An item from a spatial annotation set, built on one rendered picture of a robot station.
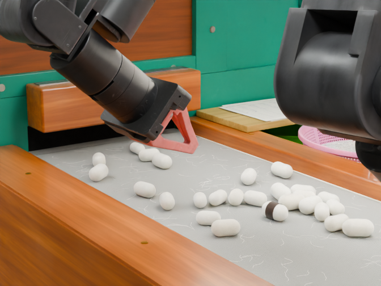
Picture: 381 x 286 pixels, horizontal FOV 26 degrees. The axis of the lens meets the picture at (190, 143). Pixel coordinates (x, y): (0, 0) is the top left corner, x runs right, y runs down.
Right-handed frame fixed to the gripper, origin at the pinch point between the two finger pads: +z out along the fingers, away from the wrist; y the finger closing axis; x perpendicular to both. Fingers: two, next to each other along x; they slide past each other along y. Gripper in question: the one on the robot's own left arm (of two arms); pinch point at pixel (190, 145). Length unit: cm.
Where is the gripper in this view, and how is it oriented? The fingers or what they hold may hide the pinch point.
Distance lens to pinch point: 95.2
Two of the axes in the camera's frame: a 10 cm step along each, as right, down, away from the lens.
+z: 6.3, 5.2, 5.8
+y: -5.7, -2.0, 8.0
